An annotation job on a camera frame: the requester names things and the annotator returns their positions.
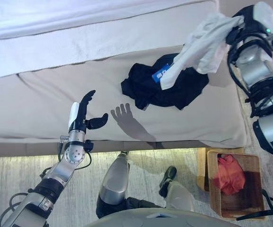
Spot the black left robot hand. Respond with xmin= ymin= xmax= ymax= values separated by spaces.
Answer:
xmin=68 ymin=89 xmax=109 ymax=132

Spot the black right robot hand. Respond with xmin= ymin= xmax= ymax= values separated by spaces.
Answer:
xmin=226 ymin=1 xmax=273 ymax=52

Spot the white garment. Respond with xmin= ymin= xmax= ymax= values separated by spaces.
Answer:
xmin=159 ymin=12 xmax=245 ymax=91

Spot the black garment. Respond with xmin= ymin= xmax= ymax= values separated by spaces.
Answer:
xmin=121 ymin=53 xmax=210 ymax=111

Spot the red garment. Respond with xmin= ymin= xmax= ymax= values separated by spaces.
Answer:
xmin=212 ymin=153 xmax=246 ymax=195

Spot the beige bed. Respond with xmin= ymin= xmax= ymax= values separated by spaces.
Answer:
xmin=0 ymin=44 xmax=253 ymax=148

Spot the woven wicker basket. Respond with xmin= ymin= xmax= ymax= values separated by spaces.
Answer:
xmin=196 ymin=148 xmax=267 ymax=220

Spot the white duvet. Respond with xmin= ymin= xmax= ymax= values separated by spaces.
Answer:
xmin=0 ymin=0 xmax=220 ymax=81

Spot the grey striped rug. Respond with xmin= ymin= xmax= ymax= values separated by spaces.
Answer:
xmin=0 ymin=146 xmax=273 ymax=227

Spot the blue printed label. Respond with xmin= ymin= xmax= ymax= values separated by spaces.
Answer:
xmin=151 ymin=63 xmax=173 ymax=83

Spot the grey robot torso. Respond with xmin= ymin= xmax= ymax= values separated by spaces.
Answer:
xmin=84 ymin=207 xmax=244 ymax=227

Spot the silver right robot leg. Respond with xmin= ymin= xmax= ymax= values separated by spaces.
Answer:
xmin=159 ymin=165 xmax=195 ymax=212

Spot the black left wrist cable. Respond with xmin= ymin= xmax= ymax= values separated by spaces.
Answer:
xmin=76 ymin=139 xmax=95 ymax=171

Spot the brown bed frame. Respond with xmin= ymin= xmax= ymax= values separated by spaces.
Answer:
xmin=0 ymin=138 xmax=246 ymax=158

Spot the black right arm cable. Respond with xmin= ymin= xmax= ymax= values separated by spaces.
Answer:
xmin=227 ymin=26 xmax=273 ymax=119

